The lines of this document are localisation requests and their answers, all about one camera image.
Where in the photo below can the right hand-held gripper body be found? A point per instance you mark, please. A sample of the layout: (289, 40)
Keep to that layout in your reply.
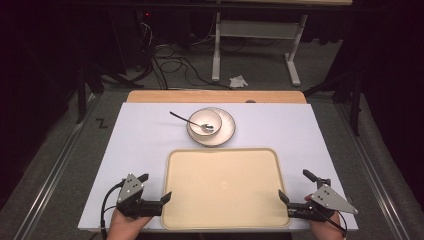
(328, 200)

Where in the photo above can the crumpled white paper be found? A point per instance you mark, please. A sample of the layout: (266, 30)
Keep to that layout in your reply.
(238, 81)

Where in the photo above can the white bowl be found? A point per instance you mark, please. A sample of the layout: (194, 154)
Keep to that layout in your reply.
(205, 118)

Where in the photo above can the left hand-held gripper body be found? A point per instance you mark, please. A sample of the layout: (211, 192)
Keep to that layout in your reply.
(130, 192)

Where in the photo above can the person's left hand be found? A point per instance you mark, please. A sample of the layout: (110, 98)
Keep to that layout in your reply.
(124, 226)

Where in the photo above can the white plate with dark rim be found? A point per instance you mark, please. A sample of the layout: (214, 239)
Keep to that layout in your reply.
(227, 128)

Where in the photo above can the black metal stand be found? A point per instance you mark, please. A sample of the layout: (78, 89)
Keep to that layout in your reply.
(356, 106)

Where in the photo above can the white metal table frame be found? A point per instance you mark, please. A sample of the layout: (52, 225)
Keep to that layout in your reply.
(256, 29)

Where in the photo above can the metal spoon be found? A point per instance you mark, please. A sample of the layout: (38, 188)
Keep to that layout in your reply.
(186, 120)

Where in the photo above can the wooden table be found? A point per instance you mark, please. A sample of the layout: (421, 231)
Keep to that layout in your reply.
(200, 96)

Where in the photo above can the beige plastic tray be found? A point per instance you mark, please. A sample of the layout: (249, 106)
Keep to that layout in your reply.
(225, 190)

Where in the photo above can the white table mat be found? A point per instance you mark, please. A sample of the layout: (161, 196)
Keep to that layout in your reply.
(140, 143)

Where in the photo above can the metal floor rail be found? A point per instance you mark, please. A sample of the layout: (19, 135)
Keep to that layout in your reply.
(50, 181)
(376, 170)

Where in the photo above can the person's right hand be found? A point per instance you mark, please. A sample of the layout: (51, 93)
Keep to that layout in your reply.
(326, 229)

